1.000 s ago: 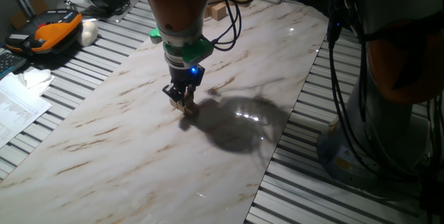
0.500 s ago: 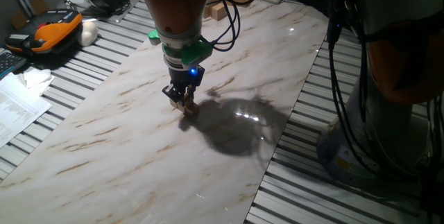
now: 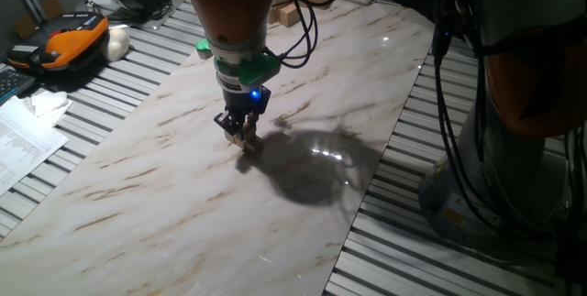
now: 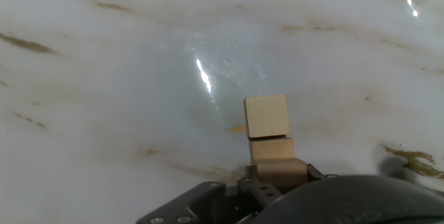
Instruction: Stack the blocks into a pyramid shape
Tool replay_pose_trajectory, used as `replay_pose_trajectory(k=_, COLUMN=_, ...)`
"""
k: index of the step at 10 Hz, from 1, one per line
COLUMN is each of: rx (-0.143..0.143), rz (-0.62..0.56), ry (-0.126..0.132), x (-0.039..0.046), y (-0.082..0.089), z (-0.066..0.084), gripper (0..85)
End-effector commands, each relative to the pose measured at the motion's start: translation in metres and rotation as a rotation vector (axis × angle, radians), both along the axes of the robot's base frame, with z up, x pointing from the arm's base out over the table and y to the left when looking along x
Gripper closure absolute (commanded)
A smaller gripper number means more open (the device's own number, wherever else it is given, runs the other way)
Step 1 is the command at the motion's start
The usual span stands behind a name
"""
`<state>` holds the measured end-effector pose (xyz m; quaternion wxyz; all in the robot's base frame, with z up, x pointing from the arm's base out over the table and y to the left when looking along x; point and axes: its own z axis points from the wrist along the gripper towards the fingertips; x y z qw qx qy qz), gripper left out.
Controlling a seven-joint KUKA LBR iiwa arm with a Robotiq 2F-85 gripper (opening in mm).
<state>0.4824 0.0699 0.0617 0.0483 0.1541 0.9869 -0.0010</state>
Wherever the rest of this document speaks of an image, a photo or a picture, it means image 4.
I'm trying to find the marble pattern board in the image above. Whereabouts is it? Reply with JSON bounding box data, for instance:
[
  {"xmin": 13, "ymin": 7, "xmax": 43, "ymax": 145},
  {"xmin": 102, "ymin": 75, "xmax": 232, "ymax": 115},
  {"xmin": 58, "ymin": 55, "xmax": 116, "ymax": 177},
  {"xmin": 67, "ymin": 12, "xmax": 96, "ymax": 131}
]
[{"xmin": 0, "ymin": 0, "xmax": 444, "ymax": 224}]

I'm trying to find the small wooden cube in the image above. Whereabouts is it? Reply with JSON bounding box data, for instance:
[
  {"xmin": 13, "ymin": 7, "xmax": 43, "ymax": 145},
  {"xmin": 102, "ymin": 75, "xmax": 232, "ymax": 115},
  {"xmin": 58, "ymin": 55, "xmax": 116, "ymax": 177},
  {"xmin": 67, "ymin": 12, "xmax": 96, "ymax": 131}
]
[
  {"xmin": 255, "ymin": 157, "xmax": 309, "ymax": 193},
  {"xmin": 248, "ymin": 136, "xmax": 296, "ymax": 165},
  {"xmin": 243, "ymin": 94, "xmax": 291, "ymax": 139}
]

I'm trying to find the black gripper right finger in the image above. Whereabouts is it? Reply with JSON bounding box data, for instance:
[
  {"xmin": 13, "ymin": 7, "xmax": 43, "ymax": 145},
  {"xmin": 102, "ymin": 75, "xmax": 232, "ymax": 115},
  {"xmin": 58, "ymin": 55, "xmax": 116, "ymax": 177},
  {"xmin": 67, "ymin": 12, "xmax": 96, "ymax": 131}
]
[{"xmin": 307, "ymin": 164, "xmax": 324, "ymax": 182}]

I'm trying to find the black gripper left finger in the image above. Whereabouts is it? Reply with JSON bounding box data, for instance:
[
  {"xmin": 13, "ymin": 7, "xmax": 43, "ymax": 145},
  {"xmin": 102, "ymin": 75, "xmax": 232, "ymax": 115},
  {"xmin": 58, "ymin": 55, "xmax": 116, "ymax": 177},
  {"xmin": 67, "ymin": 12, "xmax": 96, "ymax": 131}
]
[{"xmin": 237, "ymin": 166, "xmax": 282, "ymax": 214}]

